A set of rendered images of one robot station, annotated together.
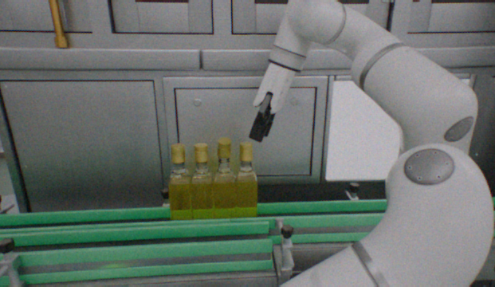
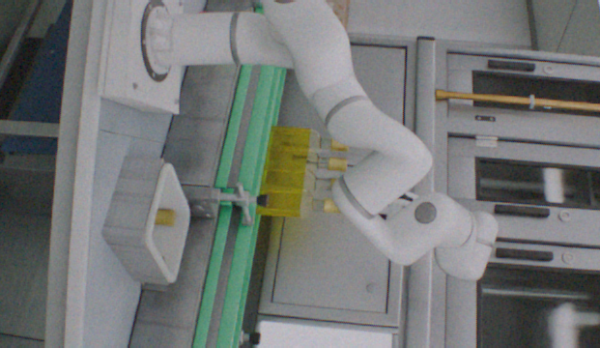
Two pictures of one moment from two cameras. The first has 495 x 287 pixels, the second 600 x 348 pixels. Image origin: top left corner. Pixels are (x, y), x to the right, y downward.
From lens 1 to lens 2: 99 cm
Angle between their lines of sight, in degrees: 36
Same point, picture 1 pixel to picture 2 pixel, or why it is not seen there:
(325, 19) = (481, 219)
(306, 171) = (276, 298)
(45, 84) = (402, 76)
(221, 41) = not seen: hidden behind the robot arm
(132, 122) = not seen: hidden behind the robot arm
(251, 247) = (247, 169)
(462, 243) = (395, 127)
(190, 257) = (248, 118)
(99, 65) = (419, 114)
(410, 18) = not seen: outside the picture
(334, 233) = (217, 283)
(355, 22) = (476, 254)
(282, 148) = (312, 271)
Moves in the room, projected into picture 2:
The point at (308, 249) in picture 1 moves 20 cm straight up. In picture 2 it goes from (207, 246) to (296, 255)
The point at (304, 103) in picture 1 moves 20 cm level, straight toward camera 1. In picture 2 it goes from (367, 299) to (373, 246)
